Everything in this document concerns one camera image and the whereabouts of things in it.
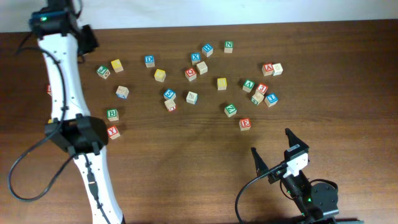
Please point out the red 6 wooden block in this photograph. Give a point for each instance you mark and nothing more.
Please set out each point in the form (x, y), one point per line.
(49, 91)

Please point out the red A wooden block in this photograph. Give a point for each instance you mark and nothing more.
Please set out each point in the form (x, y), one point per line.
(267, 69)

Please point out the plain top blue-sided block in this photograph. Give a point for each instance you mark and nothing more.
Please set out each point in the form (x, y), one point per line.
(122, 92)

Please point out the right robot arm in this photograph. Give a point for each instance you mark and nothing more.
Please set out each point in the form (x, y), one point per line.
(316, 199)

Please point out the green 4 wooden block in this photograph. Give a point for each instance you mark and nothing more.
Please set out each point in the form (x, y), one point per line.
(257, 98)

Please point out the blue I wooden block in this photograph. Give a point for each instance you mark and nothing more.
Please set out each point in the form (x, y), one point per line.
(271, 100)

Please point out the red E wooden block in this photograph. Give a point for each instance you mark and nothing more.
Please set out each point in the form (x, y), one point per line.
(245, 124)

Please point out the green Z wooden block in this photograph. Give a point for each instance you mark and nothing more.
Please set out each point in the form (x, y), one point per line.
(230, 110)

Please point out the plain top block by X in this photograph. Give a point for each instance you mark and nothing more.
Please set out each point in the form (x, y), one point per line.
(202, 67)

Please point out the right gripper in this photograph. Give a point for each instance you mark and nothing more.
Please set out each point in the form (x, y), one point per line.
(261, 166)

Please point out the leaf picture blue-sided block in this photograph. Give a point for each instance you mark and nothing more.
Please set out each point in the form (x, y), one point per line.
(192, 97)

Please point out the green J wooden block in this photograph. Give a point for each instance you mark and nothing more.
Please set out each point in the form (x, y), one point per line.
(103, 71)

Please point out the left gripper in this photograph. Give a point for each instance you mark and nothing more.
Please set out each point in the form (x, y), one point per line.
(90, 40)

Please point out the red Q wooden block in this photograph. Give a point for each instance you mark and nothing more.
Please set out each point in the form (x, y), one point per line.
(190, 74)

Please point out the green B wooden block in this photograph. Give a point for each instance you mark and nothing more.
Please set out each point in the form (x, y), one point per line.
(112, 114)

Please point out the yellow top wooden block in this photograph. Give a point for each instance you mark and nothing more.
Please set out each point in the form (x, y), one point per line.
(117, 65)

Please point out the green N wooden block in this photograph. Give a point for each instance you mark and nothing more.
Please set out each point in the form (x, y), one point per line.
(228, 47)

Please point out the red U wooden block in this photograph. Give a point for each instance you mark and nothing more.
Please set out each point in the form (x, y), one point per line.
(170, 105)

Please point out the blue 5 wooden block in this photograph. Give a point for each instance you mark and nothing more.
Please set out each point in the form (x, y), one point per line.
(169, 94)

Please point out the red Y wooden block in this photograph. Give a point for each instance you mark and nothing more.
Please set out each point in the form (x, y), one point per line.
(113, 132)

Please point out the blue D wooden block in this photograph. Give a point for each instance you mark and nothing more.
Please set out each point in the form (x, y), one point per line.
(149, 61)

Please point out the green V wooden block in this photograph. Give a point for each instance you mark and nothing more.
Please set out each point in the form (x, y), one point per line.
(248, 85)

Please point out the plain block beside A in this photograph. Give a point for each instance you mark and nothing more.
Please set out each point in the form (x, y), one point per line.
(277, 69)

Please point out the red 3 wooden block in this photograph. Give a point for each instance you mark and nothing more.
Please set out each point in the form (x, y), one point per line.
(261, 88)

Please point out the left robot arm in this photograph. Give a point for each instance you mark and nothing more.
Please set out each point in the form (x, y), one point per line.
(62, 41)

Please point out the yellow S wooden block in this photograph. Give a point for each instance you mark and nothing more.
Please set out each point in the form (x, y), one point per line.
(160, 75)

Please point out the blue H wooden block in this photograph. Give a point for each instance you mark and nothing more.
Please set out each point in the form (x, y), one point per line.
(207, 50)

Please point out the blue X wooden block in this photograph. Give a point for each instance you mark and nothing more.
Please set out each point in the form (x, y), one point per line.
(195, 58)

